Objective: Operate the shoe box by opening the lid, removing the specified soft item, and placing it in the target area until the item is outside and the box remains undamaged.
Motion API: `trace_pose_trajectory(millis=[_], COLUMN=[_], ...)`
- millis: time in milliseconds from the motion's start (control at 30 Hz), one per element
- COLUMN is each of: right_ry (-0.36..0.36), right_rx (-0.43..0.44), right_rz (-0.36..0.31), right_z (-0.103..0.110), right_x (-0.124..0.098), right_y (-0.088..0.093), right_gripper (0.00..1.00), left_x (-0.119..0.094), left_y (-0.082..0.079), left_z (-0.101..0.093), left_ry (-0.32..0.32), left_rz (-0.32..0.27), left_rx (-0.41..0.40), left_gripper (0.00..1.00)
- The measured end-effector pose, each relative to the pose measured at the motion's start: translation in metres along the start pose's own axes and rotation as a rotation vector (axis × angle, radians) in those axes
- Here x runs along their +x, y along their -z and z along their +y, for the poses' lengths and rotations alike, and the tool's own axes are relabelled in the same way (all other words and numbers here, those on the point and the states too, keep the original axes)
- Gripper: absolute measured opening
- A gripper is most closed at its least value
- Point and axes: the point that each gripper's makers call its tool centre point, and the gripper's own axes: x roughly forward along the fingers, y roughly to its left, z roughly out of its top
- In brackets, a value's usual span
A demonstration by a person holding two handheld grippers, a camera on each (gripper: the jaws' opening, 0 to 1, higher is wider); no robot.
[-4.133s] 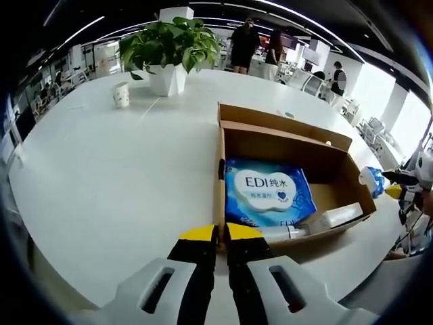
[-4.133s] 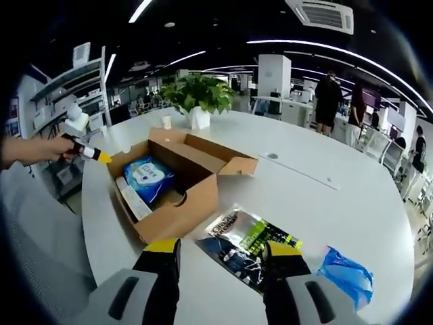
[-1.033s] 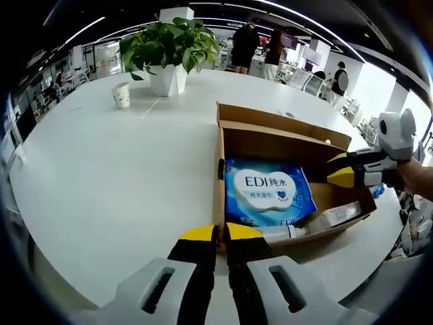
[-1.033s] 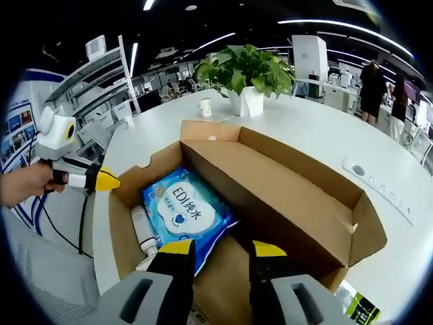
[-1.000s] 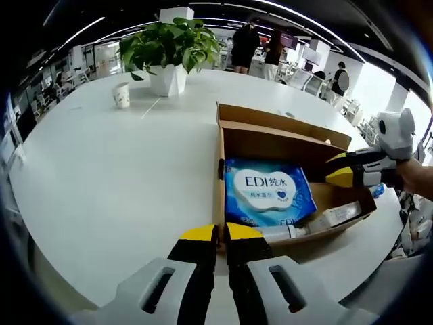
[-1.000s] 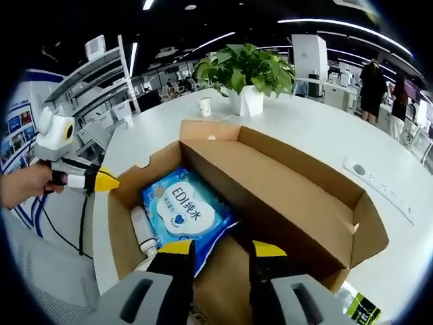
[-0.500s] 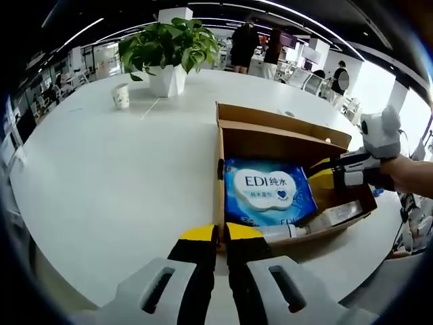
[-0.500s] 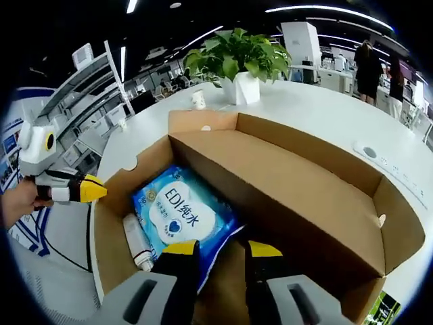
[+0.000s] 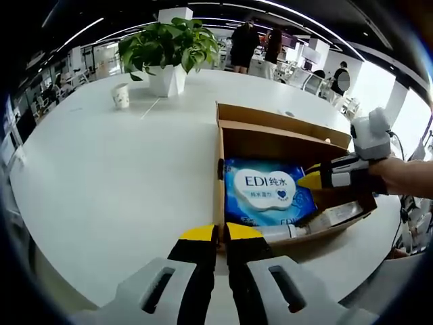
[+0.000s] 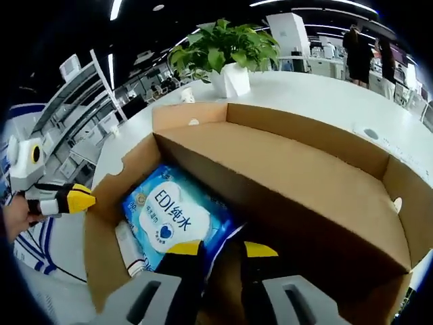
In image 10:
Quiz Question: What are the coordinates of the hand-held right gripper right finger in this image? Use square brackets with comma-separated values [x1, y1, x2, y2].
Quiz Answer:
[241, 240, 343, 325]

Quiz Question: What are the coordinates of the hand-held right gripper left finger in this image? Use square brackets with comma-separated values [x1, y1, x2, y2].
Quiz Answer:
[124, 239, 206, 325]

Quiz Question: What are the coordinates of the white bottle with clear cap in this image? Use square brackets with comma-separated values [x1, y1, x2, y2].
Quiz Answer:
[114, 219, 152, 277]

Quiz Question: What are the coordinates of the white-label soft item wipes packet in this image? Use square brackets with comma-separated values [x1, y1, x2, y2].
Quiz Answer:
[121, 164, 245, 272]

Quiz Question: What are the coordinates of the brown cardboard shoe box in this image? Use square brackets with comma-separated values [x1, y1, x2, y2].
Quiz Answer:
[84, 101, 433, 325]

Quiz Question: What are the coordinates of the person's left hand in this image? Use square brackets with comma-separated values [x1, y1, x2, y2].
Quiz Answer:
[1, 195, 62, 242]

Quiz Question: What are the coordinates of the grey metal shelf rack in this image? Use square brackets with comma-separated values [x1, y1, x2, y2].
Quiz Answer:
[32, 49, 129, 179]

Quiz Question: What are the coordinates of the black desk monitor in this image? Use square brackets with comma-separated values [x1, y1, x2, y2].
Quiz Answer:
[122, 95, 149, 119]

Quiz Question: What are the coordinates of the white ribbed appliance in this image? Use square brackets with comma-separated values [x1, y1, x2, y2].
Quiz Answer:
[60, 53, 82, 82]

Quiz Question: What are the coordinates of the white table socket strip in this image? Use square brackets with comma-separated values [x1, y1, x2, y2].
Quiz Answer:
[353, 123, 433, 164]

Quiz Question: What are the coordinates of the green plant in white pot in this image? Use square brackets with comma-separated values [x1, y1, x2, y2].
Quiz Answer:
[168, 18, 281, 100]

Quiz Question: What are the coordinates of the row of white office chairs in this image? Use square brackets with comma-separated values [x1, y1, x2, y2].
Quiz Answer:
[394, 81, 433, 129]

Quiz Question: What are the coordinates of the blue striped wall poster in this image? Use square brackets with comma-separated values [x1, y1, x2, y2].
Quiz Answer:
[13, 216, 60, 276]

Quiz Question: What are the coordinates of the black cable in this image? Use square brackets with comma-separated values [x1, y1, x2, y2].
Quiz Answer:
[20, 233, 88, 284]

